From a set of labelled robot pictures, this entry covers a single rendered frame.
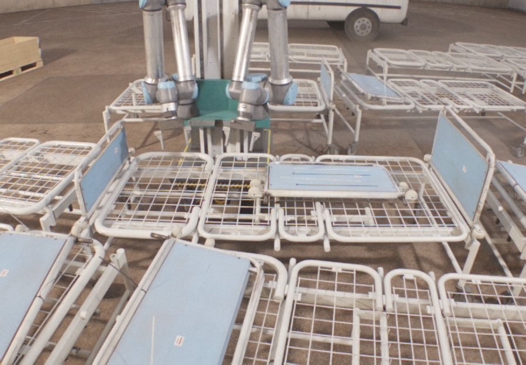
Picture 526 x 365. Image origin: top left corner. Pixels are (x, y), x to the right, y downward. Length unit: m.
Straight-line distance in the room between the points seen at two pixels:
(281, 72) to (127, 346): 1.73
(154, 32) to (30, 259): 1.40
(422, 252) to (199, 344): 1.79
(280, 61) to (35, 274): 1.70
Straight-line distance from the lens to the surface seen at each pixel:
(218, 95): 2.79
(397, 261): 2.69
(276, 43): 2.41
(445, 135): 2.59
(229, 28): 2.76
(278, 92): 2.51
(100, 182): 2.35
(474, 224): 2.24
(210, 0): 2.75
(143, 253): 2.71
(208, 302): 1.56
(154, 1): 2.44
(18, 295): 1.82
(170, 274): 1.66
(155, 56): 2.54
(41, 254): 1.98
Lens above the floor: 1.69
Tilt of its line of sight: 29 degrees down
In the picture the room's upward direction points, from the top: 1 degrees clockwise
